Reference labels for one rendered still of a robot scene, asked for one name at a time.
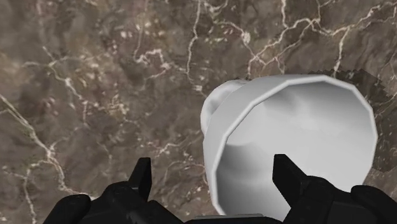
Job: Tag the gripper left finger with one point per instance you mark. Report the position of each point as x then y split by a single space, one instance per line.
124 198

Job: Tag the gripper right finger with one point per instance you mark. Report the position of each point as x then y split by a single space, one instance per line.
322 198

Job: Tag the white mug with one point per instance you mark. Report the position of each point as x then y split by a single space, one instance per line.
297 130

